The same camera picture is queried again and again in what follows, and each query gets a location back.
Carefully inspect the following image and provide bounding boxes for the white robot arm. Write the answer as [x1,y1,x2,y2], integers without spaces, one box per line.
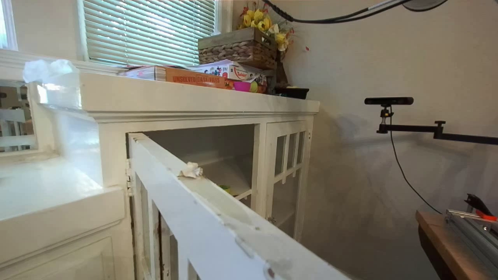
[403,0,446,12]

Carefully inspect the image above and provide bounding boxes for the wicker basket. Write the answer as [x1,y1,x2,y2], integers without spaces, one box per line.
[197,28,278,70]

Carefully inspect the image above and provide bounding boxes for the black bowl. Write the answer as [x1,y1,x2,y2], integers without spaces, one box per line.
[273,87,309,100]

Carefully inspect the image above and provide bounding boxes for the white door knob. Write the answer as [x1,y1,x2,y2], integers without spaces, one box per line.
[180,162,203,179]

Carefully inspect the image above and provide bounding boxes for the white colourful game box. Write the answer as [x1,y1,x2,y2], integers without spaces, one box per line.
[192,59,267,93]

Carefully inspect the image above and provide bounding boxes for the open white cabinet door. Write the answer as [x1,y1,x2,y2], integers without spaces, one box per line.
[129,134,348,280]

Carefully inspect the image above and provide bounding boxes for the orange board game box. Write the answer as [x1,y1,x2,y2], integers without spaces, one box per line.
[119,64,238,90]

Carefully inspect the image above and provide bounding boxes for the yellow flower bouquet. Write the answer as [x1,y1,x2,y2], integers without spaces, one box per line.
[239,2,294,53]

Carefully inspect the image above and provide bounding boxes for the white window blinds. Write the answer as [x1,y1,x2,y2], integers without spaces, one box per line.
[82,0,219,67]

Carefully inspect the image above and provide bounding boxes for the white built-in cabinet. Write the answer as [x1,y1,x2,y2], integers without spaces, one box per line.
[0,62,334,280]

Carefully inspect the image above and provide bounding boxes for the wooden table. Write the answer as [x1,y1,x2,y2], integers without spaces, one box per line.
[415,212,498,280]

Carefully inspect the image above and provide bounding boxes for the black camera cable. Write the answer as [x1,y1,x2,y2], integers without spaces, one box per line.
[387,129,445,216]

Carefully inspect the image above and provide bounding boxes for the black camera on mount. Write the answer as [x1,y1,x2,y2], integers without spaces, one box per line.
[364,96,413,106]

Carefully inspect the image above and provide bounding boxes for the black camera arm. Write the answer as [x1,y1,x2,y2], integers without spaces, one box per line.
[378,107,498,145]

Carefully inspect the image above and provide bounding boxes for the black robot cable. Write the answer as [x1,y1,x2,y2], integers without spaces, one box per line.
[262,0,410,25]

